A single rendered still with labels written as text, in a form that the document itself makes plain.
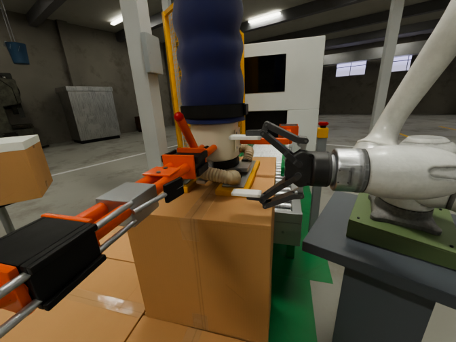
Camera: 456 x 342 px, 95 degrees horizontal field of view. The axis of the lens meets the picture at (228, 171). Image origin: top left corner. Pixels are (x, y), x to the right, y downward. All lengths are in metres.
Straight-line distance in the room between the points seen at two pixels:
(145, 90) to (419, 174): 1.99
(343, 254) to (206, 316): 0.46
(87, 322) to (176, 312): 0.31
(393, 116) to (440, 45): 0.15
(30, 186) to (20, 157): 0.21
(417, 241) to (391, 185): 0.39
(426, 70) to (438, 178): 0.24
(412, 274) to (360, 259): 0.12
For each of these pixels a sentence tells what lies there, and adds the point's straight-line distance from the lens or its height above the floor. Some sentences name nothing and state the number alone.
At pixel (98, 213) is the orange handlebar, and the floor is 1.08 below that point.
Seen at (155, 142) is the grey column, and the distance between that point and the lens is 2.16.
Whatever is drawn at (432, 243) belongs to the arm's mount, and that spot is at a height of 0.81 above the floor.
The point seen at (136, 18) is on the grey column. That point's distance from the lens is 2.22.
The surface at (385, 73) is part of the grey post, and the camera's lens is 4.14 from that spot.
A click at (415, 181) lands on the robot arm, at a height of 1.07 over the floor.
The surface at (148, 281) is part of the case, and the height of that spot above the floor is 0.71.
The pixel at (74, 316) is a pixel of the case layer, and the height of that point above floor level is 0.54.
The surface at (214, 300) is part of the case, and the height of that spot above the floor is 0.68.
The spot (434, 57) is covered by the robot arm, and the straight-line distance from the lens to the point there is 0.63.
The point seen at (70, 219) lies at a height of 1.10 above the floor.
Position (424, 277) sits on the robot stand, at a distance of 0.82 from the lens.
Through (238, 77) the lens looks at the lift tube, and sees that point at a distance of 0.71.
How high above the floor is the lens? 1.22
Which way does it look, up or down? 19 degrees down
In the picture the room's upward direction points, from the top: 3 degrees counter-clockwise
